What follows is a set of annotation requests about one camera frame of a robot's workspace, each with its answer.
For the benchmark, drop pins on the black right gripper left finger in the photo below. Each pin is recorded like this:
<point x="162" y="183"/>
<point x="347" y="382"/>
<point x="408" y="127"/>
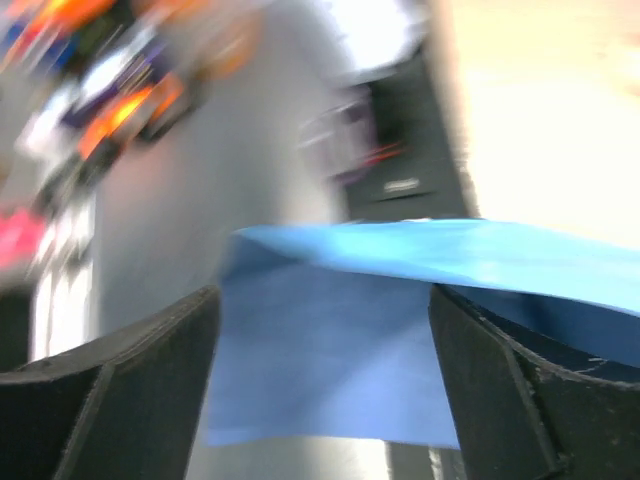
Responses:
<point x="125" y="406"/>

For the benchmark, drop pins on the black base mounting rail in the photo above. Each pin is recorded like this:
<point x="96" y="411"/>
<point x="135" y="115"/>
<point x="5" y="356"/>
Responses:
<point x="412" y="173"/>

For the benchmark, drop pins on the blue wrapping paper sheet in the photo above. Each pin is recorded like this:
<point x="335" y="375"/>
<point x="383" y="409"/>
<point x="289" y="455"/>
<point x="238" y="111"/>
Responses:
<point x="325" y="329"/>

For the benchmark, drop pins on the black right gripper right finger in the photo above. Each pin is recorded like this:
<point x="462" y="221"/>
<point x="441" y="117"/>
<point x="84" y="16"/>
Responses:
<point x="526" y="406"/>

